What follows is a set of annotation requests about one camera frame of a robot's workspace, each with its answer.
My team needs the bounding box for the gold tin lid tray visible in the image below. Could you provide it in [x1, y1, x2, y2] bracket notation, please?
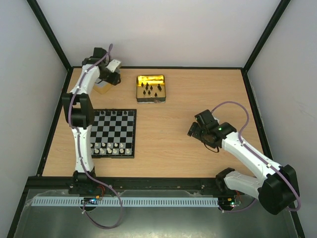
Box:
[136, 75, 166, 104]

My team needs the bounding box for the black aluminium frame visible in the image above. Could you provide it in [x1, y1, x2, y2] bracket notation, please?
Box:
[4, 0, 307, 238]

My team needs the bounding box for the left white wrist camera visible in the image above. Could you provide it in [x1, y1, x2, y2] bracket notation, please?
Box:
[106, 59, 121, 73]

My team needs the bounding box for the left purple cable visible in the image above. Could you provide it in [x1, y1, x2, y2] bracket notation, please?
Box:
[69, 44, 124, 229]

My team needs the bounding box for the black magnetic chess board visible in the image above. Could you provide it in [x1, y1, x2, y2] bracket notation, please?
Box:
[90, 109, 137, 159]

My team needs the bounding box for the gold square tin box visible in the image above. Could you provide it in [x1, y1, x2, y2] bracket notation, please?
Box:
[93, 83, 112, 94]

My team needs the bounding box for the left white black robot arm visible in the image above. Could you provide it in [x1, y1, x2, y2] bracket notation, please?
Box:
[62, 44, 121, 194]

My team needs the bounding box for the grey slotted cable duct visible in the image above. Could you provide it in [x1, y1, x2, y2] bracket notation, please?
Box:
[31, 196, 218, 207]

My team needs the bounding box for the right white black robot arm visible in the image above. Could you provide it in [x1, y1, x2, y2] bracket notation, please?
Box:
[188, 110, 300, 215]

